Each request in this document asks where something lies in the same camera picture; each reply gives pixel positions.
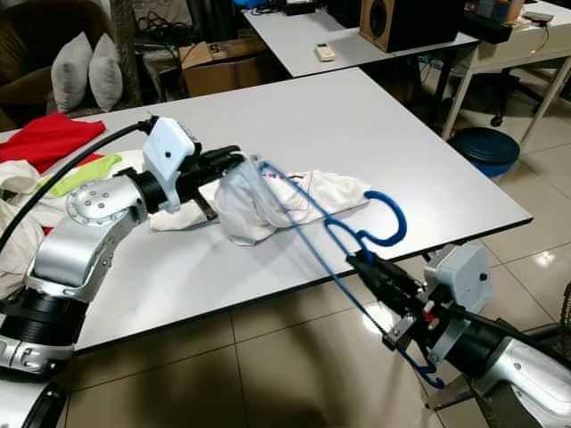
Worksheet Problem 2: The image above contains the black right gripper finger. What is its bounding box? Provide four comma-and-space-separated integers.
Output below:
348, 251, 427, 298
357, 267, 417, 315

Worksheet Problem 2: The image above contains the blue wire hanger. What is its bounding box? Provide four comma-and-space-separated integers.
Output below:
254, 159, 447, 391

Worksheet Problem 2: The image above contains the white printed t-shirt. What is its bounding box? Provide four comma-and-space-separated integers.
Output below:
214, 156, 374, 246

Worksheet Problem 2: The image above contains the brown cardboard box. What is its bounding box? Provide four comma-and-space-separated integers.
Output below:
180, 37, 264, 99

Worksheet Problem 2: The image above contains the lime green cloth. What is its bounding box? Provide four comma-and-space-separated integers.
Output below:
49, 153, 124, 199

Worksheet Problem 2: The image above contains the grey pillow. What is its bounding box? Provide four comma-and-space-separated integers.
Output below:
51, 34, 95, 115
91, 34, 124, 112

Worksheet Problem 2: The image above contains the small white desk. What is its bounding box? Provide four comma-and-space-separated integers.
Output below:
243, 4, 483, 126

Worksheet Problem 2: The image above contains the red crumpled garment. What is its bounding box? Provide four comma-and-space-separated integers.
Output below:
0, 111, 108, 175

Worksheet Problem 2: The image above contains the large white table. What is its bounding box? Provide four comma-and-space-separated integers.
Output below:
0, 67, 534, 411

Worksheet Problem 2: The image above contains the dark teal round basin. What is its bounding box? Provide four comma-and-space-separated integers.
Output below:
449, 125, 520, 179

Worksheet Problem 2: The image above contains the brown armchair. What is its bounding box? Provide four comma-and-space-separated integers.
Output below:
0, 0, 117, 130

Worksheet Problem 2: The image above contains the black office chair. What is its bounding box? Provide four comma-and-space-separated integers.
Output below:
491, 67, 554, 126

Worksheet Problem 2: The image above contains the wooden black-front speaker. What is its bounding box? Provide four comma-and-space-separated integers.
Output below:
360, 0, 465, 53

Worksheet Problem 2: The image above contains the white desk with angled legs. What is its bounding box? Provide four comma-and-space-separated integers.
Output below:
442, 13, 571, 144

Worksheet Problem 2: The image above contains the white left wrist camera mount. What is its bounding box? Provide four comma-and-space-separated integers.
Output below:
140, 116, 202, 213

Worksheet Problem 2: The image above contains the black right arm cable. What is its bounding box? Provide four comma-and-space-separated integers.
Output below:
446, 303, 571, 344

